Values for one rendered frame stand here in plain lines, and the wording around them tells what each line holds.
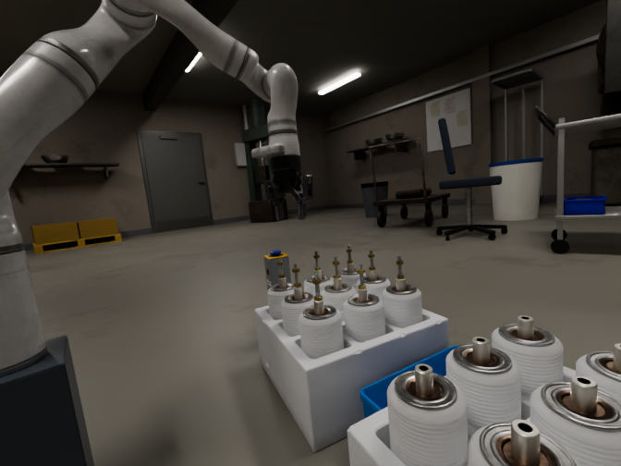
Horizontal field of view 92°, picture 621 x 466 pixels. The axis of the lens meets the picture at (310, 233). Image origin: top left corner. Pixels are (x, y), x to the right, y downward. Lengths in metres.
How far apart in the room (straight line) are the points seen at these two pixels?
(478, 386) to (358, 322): 0.30
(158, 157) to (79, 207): 1.76
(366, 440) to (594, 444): 0.24
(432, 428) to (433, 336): 0.41
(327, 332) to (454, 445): 0.31
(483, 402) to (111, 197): 7.07
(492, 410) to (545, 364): 0.13
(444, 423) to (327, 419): 0.33
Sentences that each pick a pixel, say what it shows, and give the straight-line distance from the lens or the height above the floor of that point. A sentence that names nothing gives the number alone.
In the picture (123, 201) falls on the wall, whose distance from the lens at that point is 7.25.
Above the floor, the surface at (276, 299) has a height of 0.23.
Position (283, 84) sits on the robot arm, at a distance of 0.75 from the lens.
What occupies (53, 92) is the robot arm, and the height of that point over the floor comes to 0.70.
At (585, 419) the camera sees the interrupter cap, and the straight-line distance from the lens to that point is 0.47.
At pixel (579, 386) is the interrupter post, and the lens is 0.47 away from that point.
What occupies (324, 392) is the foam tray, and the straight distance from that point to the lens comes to 0.68.
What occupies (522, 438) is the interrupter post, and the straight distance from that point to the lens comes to 0.38.
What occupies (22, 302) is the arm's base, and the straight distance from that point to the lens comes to 0.62.
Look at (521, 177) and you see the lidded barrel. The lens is 4.07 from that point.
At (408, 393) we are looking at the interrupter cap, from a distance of 0.45.
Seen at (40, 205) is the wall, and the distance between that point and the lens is 7.23.
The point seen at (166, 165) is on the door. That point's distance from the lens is 7.42.
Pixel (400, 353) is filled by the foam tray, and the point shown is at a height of 0.14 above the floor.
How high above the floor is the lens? 0.51
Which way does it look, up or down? 7 degrees down
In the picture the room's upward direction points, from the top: 5 degrees counter-clockwise
